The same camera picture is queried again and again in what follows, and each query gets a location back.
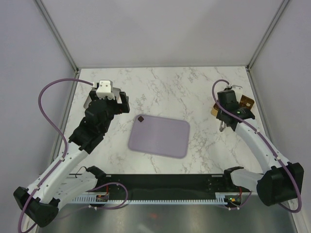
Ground lavender plastic tray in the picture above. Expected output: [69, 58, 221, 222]
[128, 115, 190, 159]

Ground right aluminium frame post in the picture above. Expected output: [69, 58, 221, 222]
[245, 0, 292, 72]

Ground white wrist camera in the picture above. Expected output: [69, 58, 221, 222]
[227, 85, 243, 101]
[92, 80, 115, 100]

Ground left aluminium frame post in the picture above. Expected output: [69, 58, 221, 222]
[33, 0, 79, 74]

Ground gold chocolate box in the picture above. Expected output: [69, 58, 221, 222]
[210, 94, 255, 117]

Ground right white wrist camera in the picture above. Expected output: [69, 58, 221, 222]
[227, 85, 243, 101]

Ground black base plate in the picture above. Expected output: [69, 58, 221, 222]
[102, 174, 249, 200]

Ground white cable duct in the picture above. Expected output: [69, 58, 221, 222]
[70, 193, 227, 205]

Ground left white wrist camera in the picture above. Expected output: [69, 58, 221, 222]
[92, 80, 115, 100]

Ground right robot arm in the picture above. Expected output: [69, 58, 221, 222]
[216, 89, 304, 206]

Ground aluminium frame post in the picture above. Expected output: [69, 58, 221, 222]
[33, 0, 79, 74]
[245, 0, 292, 72]

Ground metal tongs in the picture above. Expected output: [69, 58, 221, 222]
[219, 121, 226, 132]

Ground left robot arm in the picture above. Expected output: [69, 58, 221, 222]
[13, 92, 130, 228]

